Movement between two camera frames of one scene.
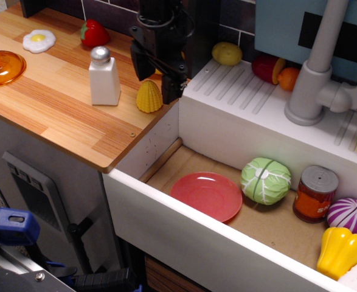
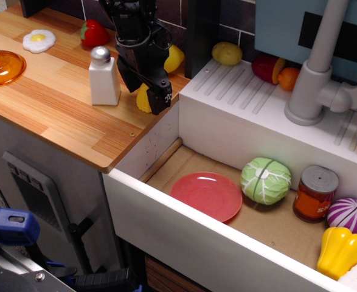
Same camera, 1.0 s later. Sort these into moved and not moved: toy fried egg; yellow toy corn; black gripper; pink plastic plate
Moved: black gripper
Not moved: pink plastic plate; yellow toy corn; toy fried egg
